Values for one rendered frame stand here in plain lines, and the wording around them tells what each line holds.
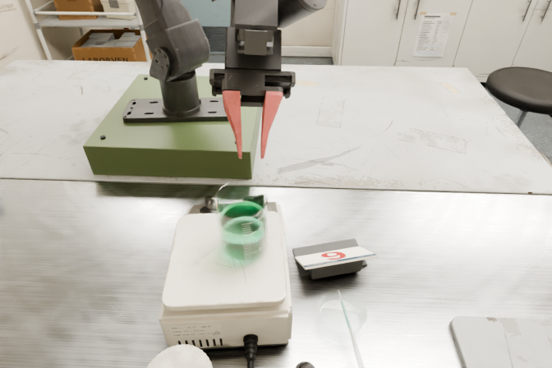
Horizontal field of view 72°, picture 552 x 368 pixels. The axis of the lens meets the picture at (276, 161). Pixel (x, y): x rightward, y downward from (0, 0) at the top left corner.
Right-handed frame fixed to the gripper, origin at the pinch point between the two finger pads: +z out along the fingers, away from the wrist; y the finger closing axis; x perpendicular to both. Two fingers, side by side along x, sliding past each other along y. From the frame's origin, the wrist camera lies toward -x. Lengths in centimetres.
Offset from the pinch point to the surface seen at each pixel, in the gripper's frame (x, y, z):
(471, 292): -0.2, 26.9, 17.1
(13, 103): 40, -51, -17
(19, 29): 169, -126, -97
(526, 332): -5.0, 29.9, 20.4
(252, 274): -6.4, 0.0, 13.6
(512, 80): 87, 106, -45
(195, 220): -0.6, -6.4, 8.3
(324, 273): 2.0, 9.3, 14.8
